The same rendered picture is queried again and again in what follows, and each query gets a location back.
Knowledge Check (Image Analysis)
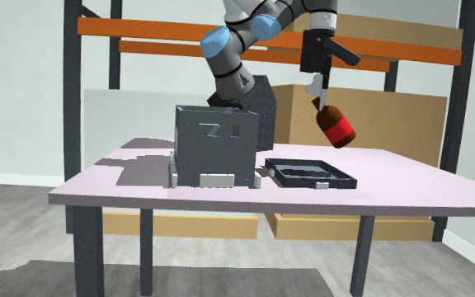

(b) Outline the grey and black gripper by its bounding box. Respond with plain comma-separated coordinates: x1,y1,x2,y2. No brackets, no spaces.
299,28,335,111

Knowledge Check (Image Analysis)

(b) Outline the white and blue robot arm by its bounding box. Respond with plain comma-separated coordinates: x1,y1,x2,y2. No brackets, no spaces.
200,0,360,100

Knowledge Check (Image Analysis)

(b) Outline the brown bottle with red label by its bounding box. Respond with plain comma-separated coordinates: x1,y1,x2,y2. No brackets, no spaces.
312,97,356,149

